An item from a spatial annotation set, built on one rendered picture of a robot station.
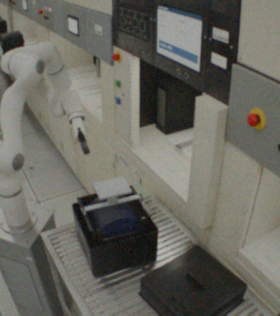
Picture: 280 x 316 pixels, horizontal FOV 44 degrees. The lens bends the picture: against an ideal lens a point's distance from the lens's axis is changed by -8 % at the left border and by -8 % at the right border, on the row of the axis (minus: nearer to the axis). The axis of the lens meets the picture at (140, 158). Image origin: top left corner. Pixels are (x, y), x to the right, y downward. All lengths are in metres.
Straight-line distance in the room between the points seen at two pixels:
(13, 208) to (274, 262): 1.12
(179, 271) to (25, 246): 0.68
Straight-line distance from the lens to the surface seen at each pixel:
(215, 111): 1.21
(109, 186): 1.35
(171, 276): 1.33
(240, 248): 1.46
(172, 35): 1.43
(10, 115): 1.49
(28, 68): 1.44
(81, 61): 3.36
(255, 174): 1.22
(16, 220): 1.69
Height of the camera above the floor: 1.90
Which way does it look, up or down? 33 degrees down
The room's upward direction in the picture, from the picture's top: straight up
